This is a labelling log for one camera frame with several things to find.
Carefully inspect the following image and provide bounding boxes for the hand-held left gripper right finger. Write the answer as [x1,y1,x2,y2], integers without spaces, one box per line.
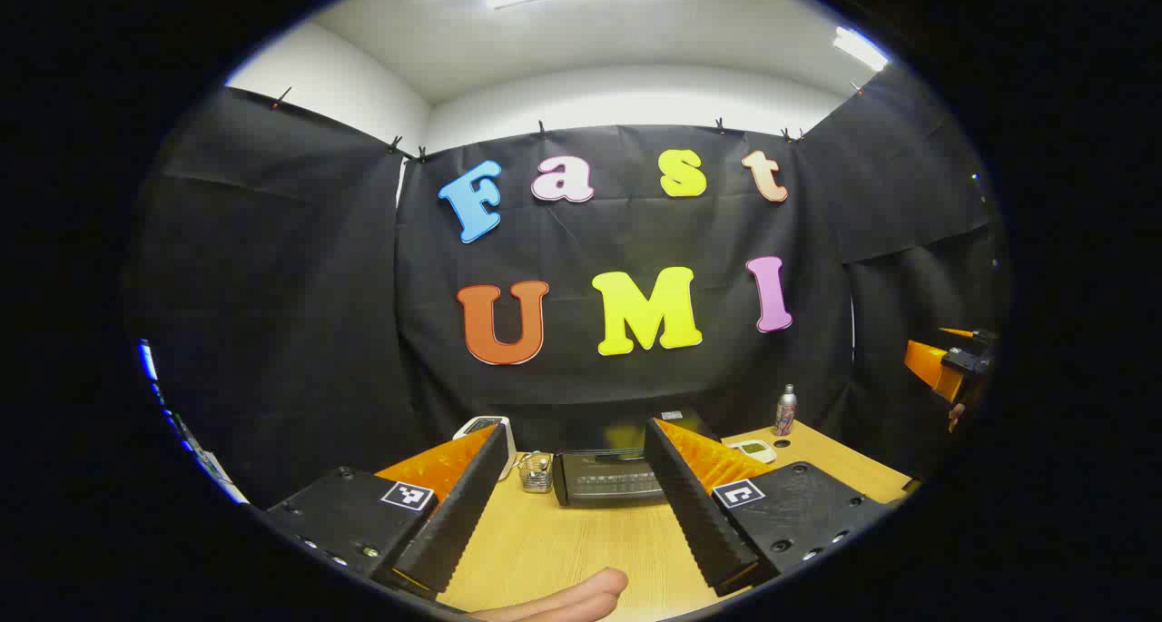
[641,417,897,597]

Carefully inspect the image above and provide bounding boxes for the small ceiling light panel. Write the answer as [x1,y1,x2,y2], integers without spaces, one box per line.
[833,26,891,72]

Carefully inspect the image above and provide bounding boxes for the black electric oven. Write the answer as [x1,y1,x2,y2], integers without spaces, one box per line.
[552,408,723,508]

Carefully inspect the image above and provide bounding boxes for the wire mesh basket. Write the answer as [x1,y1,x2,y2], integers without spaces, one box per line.
[517,451,555,494]

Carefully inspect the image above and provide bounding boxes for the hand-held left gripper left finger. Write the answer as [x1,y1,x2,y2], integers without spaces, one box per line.
[261,422,511,597]

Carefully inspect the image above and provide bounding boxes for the black backdrop cloth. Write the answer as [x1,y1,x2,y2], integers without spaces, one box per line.
[123,64,1009,509]

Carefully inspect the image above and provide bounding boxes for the white toaster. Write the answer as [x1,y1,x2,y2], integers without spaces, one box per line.
[452,415,517,482]

